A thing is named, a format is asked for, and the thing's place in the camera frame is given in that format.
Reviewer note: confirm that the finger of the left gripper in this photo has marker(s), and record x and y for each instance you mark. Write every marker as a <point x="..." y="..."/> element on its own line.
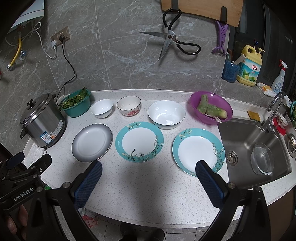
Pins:
<point x="40" y="165"/>

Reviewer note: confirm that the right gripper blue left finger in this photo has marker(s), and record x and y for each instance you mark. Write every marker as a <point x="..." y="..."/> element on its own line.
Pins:
<point x="85" y="182"/>

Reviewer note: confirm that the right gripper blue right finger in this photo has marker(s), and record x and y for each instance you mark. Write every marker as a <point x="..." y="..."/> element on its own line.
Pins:
<point x="212" y="183"/>

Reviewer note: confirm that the grey rimmed white plate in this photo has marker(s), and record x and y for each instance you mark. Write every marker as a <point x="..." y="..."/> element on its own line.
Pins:
<point x="92" y="142"/>

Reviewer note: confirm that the teal floral plate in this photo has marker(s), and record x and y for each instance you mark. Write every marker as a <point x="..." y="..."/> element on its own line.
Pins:
<point x="196" y="144"/>
<point x="139" y="141"/>

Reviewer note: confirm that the small white bowl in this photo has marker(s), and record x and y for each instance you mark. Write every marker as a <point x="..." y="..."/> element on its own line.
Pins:
<point x="102" y="108"/>

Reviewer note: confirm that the large white bowl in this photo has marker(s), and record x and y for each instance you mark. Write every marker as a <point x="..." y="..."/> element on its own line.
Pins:
<point x="166" y="114"/>

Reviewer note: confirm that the white bowl red flowers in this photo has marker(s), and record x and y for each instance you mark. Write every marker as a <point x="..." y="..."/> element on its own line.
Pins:
<point x="129" y="105"/>

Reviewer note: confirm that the kitchen scissors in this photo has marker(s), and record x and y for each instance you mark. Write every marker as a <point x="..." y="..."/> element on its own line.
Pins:
<point x="171" y="37"/>

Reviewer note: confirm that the person's left hand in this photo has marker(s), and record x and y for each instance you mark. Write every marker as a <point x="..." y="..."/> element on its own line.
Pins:
<point x="21" y="219"/>

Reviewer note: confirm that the crumpled red white bag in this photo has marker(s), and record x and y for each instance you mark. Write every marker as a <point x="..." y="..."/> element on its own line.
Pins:
<point x="89" y="217"/>

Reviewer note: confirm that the stainless steel rice cooker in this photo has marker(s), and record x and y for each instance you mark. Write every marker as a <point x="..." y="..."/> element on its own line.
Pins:
<point x="42" y="121"/>

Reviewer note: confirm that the stainless steel sink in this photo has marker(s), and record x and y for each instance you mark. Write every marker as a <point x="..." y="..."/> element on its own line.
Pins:
<point x="239" y="137"/>

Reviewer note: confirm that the clear glass bowl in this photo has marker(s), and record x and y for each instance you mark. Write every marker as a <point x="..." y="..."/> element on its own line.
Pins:
<point x="261" y="159"/>

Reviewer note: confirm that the teal basin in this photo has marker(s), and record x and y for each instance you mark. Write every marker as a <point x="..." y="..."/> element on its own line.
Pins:
<point x="79" y="109"/>

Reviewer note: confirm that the purple plastic bowl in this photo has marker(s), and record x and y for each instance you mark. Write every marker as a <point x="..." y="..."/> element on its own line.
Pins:
<point x="213" y="99"/>

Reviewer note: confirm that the yellow sponge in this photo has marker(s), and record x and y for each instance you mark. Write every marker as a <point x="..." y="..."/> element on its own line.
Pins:
<point x="253" y="116"/>

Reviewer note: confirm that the chrome faucet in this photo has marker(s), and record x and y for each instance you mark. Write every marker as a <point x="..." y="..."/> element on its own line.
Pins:
<point x="274" y="106"/>

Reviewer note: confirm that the green peeled vegetable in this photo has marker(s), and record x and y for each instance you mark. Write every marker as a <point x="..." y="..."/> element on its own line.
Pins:
<point x="210" y="110"/>

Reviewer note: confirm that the green leafy vegetables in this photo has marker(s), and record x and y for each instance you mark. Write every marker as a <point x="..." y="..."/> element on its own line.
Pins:
<point x="75" y="100"/>

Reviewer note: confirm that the red white cup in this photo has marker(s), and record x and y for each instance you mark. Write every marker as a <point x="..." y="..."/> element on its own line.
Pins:
<point x="280" y="123"/>

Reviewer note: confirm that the white tube packet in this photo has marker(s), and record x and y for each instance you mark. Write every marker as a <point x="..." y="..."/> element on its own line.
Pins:
<point x="265" y="89"/>

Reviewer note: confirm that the blue utensil holder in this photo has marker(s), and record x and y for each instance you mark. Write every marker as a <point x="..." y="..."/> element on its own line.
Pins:
<point x="230" y="70"/>

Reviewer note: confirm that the white spray bottle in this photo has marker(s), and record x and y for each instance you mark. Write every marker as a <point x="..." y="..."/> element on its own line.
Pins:
<point x="277" y="84"/>

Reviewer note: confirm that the yellow dish soap bottle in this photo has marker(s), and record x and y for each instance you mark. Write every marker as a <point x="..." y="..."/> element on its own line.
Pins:
<point x="249" y="63"/>

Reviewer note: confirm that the white water heater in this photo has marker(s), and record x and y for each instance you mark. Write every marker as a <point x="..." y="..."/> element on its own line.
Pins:
<point x="34" y="13"/>

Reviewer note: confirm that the purple peeler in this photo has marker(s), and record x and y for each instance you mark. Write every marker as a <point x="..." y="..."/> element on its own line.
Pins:
<point x="222" y="30"/>

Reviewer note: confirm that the wooden cutting board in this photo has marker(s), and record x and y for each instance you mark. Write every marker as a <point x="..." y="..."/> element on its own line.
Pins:
<point x="212" y="9"/>

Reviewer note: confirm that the wall power socket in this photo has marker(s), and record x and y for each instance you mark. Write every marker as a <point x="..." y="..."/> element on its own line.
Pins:
<point x="64" y="33"/>

